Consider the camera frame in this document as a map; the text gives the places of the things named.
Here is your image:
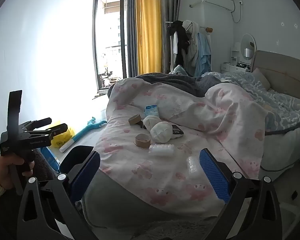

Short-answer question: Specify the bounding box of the white dresser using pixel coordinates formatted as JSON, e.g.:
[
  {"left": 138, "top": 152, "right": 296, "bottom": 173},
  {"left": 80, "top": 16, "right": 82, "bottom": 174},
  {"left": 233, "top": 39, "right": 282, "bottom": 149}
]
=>
[{"left": 221, "top": 42, "right": 252, "bottom": 73}]

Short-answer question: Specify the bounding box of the beige pillow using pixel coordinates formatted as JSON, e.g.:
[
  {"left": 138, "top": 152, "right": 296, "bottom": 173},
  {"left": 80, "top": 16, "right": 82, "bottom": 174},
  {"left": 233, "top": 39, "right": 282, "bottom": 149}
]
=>
[{"left": 251, "top": 67, "right": 271, "bottom": 91}]

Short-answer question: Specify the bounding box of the white air conditioner cable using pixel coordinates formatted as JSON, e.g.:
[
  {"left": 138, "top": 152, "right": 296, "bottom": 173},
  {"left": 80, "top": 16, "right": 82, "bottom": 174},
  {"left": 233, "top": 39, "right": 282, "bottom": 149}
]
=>
[{"left": 230, "top": 0, "right": 243, "bottom": 23}]

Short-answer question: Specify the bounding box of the dark fuzzy mat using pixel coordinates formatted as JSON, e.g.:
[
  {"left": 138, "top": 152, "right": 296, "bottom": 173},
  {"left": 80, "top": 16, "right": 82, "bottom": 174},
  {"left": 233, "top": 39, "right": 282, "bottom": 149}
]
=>
[{"left": 34, "top": 152, "right": 58, "bottom": 181}]

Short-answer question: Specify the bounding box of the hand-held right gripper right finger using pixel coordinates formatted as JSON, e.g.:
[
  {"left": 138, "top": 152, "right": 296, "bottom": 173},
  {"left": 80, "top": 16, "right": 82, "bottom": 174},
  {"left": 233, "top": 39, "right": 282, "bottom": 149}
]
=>
[{"left": 199, "top": 148, "right": 283, "bottom": 240}]

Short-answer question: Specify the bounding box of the person's left hand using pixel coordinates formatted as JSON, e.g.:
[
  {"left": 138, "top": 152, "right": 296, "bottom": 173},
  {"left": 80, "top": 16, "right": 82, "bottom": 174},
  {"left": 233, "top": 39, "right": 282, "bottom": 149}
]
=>
[{"left": 0, "top": 154, "right": 36, "bottom": 190}]

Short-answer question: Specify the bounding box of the light grey bed sheet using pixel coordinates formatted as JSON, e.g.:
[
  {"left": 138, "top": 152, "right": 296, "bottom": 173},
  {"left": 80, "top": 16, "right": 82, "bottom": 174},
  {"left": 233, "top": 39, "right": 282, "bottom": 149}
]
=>
[{"left": 81, "top": 171, "right": 225, "bottom": 230}]

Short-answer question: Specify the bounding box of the dark grey fleece blanket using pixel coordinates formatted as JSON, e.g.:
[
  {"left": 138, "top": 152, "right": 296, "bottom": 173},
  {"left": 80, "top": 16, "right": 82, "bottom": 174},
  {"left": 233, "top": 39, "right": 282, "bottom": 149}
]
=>
[{"left": 107, "top": 72, "right": 221, "bottom": 98}]

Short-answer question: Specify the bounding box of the teal long-handled stick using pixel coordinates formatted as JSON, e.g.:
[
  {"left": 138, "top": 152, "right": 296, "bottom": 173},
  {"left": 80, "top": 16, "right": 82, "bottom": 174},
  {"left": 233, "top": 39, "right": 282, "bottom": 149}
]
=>
[{"left": 59, "top": 117, "right": 107, "bottom": 153}]

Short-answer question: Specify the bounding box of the cardboard tape roll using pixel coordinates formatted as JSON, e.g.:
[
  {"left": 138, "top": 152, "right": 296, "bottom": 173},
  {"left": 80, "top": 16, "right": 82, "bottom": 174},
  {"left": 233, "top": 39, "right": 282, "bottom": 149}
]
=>
[
  {"left": 134, "top": 133, "right": 151, "bottom": 148},
  {"left": 128, "top": 114, "right": 144, "bottom": 128}
]

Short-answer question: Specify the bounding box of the black snack packet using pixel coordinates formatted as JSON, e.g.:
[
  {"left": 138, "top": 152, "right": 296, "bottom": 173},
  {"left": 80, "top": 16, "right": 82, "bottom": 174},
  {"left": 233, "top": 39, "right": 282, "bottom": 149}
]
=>
[{"left": 170, "top": 124, "right": 184, "bottom": 140}]

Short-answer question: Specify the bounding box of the white hanging coat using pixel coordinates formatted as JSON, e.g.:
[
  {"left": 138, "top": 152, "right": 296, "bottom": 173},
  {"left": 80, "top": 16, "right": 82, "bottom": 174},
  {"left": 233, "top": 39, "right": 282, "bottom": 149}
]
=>
[{"left": 182, "top": 20, "right": 201, "bottom": 68}]

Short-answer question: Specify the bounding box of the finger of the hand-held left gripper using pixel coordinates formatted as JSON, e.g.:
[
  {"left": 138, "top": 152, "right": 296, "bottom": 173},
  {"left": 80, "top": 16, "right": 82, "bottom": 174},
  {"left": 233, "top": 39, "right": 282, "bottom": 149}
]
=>
[
  {"left": 46, "top": 123, "right": 68, "bottom": 138},
  {"left": 27, "top": 117, "right": 52, "bottom": 130}
]

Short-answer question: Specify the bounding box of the yellow curtain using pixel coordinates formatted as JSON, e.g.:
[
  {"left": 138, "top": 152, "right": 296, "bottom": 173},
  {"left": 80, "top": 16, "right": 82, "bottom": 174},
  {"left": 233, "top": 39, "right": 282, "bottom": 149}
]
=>
[{"left": 136, "top": 0, "right": 163, "bottom": 74}]

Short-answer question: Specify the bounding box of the round white mirror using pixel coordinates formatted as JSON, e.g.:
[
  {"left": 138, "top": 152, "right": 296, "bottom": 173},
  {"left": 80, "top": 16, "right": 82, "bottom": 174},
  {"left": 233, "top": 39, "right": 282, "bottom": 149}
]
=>
[{"left": 240, "top": 33, "right": 257, "bottom": 58}]

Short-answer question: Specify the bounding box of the black hanging garment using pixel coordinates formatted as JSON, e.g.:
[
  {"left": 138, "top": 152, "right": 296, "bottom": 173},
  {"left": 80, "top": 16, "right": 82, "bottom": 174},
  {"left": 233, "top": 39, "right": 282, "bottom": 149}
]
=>
[{"left": 168, "top": 20, "right": 191, "bottom": 68}]

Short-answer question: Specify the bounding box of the white air conditioner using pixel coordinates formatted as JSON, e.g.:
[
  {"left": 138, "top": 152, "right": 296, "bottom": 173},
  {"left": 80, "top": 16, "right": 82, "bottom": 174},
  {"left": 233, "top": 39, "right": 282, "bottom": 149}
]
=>
[{"left": 199, "top": 0, "right": 235, "bottom": 12}]

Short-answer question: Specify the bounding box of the white clothes rack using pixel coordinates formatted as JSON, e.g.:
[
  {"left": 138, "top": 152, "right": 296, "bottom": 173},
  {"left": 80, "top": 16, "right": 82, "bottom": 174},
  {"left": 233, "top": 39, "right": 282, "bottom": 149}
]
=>
[{"left": 164, "top": 20, "right": 213, "bottom": 77}]

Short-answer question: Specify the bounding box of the blue patterned quilt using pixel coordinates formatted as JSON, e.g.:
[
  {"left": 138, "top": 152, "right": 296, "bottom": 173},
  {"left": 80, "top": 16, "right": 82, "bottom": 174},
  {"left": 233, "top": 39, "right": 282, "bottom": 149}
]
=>
[{"left": 202, "top": 71, "right": 300, "bottom": 132}]

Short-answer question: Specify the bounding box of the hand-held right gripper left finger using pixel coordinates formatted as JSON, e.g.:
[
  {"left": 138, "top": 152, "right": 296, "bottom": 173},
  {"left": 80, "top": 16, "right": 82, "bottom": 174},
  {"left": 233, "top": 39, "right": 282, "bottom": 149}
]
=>
[{"left": 17, "top": 151, "right": 101, "bottom": 240}]

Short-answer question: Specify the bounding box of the blue printed bag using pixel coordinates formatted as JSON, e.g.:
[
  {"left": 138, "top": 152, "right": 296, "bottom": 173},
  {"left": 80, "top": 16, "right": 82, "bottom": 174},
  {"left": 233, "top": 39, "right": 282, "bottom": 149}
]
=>
[{"left": 41, "top": 146, "right": 61, "bottom": 173}]

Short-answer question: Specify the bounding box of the pink printed blanket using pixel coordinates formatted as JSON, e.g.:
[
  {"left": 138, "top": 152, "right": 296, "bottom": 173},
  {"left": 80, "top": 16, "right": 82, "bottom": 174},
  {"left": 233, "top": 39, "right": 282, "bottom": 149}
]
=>
[{"left": 95, "top": 77, "right": 275, "bottom": 217}]

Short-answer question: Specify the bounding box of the blue tissue packet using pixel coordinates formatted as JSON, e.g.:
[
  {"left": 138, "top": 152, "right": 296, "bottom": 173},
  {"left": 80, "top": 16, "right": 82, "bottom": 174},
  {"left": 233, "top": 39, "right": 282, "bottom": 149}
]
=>
[{"left": 144, "top": 105, "right": 159, "bottom": 118}]

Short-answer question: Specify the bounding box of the teal plush cloth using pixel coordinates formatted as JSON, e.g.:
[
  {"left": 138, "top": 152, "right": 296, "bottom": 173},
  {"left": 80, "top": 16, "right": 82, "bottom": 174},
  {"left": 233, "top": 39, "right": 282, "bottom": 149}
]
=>
[{"left": 168, "top": 64, "right": 191, "bottom": 76}]

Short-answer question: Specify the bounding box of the clear bubble wrap piece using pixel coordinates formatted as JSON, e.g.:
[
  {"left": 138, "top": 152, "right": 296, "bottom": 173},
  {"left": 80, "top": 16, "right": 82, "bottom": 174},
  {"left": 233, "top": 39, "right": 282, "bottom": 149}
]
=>
[
  {"left": 186, "top": 156, "right": 203, "bottom": 180},
  {"left": 149, "top": 144, "right": 175, "bottom": 157}
]

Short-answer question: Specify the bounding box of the grey curtain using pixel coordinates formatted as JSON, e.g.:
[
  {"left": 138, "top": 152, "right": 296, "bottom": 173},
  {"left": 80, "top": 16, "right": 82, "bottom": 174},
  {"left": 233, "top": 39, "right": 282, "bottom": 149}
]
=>
[
  {"left": 159, "top": 0, "right": 182, "bottom": 74},
  {"left": 126, "top": 0, "right": 141, "bottom": 78}
]

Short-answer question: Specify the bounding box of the beige bed headboard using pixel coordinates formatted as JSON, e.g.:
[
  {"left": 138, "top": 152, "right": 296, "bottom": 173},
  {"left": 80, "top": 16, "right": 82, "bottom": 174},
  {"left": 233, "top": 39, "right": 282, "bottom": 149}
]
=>
[{"left": 250, "top": 50, "right": 300, "bottom": 100}]

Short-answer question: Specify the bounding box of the light blue hanging garment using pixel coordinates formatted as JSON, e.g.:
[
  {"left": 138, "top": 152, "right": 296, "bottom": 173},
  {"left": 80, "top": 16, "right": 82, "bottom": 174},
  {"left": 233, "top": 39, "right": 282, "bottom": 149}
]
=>
[{"left": 194, "top": 32, "right": 212, "bottom": 77}]

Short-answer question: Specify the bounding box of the black framed window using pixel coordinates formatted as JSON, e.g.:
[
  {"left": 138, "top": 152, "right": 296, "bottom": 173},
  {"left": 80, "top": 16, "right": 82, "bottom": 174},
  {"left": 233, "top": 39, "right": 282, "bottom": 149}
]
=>
[{"left": 92, "top": 0, "right": 129, "bottom": 93}]

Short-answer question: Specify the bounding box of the yellow plastic bag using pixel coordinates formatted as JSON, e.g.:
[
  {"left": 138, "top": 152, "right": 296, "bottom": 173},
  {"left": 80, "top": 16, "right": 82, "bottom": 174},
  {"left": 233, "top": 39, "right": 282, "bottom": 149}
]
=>
[{"left": 51, "top": 121, "right": 76, "bottom": 148}]

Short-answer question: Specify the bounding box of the white fleece cloth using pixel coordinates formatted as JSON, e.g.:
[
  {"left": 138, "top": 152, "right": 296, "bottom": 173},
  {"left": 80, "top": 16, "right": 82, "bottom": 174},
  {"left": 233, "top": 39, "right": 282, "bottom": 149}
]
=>
[{"left": 143, "top": 115, "right": 173, "bottom": 143}]

